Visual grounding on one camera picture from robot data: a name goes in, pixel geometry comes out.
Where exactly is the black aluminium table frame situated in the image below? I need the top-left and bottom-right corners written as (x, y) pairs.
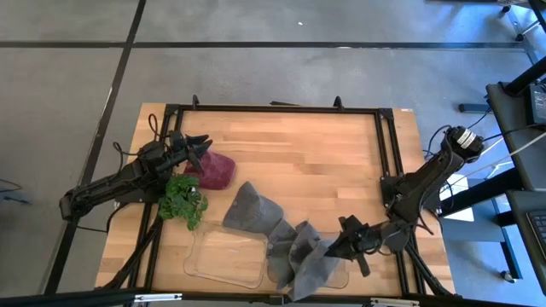
top-left (96, 94), bottom-right (456, 299)

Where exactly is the grey cap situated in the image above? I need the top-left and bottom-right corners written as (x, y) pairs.
top-left (222, 181), bottom-right (285, 237)
top-left (286, 238), bottom-right (342, 303)
top-left (266, 217), bottom-right (299, 291)
top-left (288, 220), bottom-right (322, 274)

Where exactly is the black keyboard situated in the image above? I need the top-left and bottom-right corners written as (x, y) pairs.
top-left (526, 210), bottom-right (546, 251)

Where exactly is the maroon cap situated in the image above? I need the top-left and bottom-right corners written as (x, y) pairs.
top-left (183, 149), bottom-right (237, 191)

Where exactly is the black desk foot bar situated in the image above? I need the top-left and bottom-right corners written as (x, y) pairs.
top-left (458, 102), bottom-right (491, 114)

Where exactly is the black floor cable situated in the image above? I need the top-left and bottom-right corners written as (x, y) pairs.
top-left (0, 177), bottom-right (33, 206)

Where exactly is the clear plastic bin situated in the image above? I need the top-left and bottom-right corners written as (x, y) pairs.
top-left (183, 221), bottom-right (269, 290)

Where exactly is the black support beam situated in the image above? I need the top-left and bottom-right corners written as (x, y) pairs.
top-left (439, 168), bottom-right (524, 217)

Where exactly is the black electronics box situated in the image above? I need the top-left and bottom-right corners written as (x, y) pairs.
top-left (530, 84), bottom-right (546, 125)

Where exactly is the black slanted pole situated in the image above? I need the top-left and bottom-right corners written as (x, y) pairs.
top-left (502, 55), bottom-right (546, 97)

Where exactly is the black desk with keyboard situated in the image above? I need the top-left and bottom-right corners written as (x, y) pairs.
top-left (506, 189), bottom-right (546, 295)

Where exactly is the grey rolling stand base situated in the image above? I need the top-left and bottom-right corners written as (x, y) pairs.
top-left (497, 0), bottom-right (546, 65)

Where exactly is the black camera rig bar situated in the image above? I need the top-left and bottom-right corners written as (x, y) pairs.
top-left (0, 287), bottom-right (546, 307)

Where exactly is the grey cloth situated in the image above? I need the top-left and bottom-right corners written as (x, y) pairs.
top-left (266, 232), bottom-right (351, 290)

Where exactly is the green artificial plant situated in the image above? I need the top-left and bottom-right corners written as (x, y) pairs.
top-left (157, 173), bottom-right (209, 232)

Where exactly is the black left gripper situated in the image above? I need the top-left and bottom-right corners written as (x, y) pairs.
top-left (164, 130), bottom-right (213, 174)

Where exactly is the white paper sheet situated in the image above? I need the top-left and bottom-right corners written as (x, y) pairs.
top-left (441, 173), bottom-right (475, 223)

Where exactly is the white cable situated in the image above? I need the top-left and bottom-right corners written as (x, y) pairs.
top-left (467, 130), bottom-right (546, 180)

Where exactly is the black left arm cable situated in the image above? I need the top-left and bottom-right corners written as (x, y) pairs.
top-left (112, 113), bottom-right (171, 171)

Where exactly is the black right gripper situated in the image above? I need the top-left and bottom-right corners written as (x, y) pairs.
top-left (325, 214), bottom-right (386, 278)

